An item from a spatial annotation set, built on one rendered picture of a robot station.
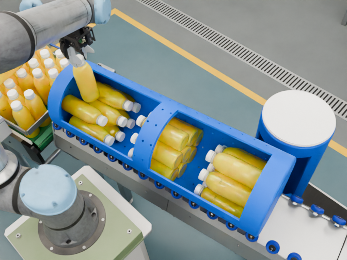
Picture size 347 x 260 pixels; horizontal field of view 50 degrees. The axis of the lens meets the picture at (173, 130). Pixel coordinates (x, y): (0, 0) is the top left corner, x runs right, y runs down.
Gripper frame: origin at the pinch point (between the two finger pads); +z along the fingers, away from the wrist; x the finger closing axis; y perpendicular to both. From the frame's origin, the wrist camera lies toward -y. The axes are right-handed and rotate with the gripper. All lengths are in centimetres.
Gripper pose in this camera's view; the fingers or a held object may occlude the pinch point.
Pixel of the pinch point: (78, 59)
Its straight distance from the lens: 132.2
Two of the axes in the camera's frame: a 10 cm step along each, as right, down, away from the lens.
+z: 0.5, 6.0, 8.0
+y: 8.4, 4.2, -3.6
